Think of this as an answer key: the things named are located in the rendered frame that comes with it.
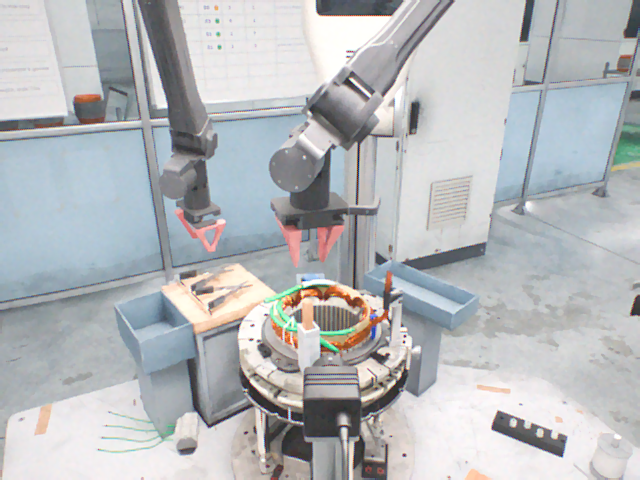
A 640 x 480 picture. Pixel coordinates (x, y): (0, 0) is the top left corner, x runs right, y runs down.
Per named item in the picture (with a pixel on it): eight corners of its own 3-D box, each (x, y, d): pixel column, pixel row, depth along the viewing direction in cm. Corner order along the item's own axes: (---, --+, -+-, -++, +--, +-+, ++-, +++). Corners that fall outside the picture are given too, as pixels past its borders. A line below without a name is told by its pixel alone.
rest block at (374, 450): (363, 462, 103) (363, 454, 102) (365, 441, 108) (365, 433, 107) (384, 464, 103) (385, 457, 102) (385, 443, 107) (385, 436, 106)
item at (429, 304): (464, 393, 126) (479, 295, 114) (440, 416, 119) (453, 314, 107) (385, 349, 142) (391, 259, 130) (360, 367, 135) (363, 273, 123)
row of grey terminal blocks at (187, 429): (198, 453, 110) (195, 439, 108) (175, 456, 109) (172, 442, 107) (200, 419, 118) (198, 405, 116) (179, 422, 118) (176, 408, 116)
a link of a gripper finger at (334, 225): (343, 269, 76) (346, 212, 72) (297, 276, 74) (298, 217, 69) (327, 249, 81) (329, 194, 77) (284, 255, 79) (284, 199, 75)
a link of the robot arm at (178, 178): (218, 129, 104) (178, 121, 104) (194, 146, 94) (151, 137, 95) (216, 183, 109) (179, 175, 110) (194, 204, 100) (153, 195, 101)
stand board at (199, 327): (195, 335, 104) (194, 325, 103) (162, 296, 118) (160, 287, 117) (278, 303, 115) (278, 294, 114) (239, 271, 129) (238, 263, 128)
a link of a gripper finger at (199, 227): (201, 260, 109) (195, 221, 105) (188, 248, 114) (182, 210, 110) (230, 251, 113) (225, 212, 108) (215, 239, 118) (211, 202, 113)
